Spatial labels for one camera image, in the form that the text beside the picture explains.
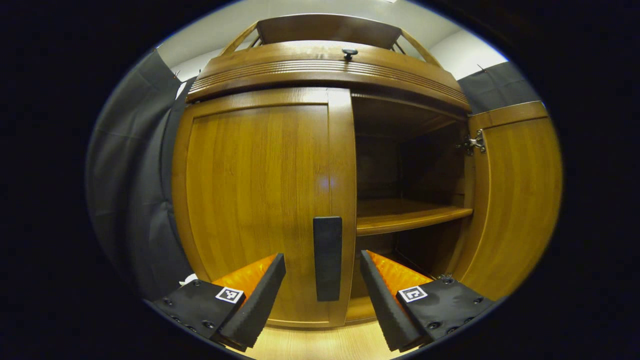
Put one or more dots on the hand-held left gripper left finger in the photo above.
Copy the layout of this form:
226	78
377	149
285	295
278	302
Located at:
255	305

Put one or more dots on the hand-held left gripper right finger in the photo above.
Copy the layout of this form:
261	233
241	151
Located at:
382	305

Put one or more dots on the wooden cabinet door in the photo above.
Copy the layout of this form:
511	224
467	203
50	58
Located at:
255	200
515	210

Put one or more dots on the wooden double-door shoe cabinet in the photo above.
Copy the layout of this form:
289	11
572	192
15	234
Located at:
325	70

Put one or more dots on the metal door hinge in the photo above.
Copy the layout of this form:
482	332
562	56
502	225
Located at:
473	143
445	276

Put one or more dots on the white plush toy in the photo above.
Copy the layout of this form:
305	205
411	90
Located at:
190	279

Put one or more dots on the wooden inner shelf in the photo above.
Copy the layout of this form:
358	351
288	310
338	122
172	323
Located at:
400	215

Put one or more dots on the black round knob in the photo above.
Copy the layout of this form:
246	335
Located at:
349	52

